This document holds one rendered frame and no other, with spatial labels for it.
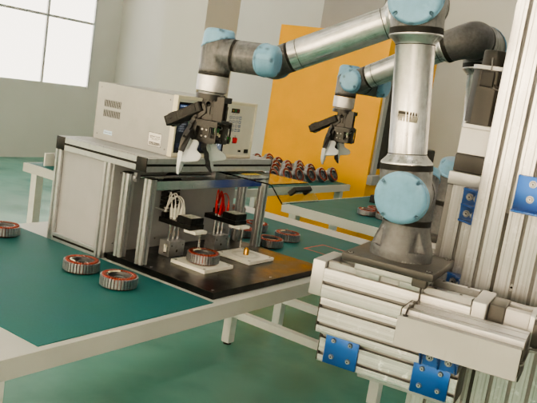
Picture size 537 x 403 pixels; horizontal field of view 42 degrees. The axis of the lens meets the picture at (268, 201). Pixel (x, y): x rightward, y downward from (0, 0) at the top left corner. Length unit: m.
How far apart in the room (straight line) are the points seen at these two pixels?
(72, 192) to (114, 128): 0.27
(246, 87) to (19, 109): 2.93
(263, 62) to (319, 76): 4.57
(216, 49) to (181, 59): 4.82
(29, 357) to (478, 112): 1.23
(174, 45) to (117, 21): 4.04
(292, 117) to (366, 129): 0.74
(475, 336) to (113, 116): 1.51
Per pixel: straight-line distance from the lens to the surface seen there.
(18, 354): 1.64
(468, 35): 2.22
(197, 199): 2.69
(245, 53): 1.66
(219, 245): 2.65
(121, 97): 2.53
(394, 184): 1.53
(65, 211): 2.56
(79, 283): 2.14
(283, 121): 6.38
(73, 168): 2.52
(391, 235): 1.70
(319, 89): 6.20
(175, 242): 2.45
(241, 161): 2.61
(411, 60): 1.56
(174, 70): 6.56
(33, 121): 9.83
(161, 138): 2.39
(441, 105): 7.69
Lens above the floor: 1.39
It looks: 9 degrees down
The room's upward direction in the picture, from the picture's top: 9 degrees clockwise
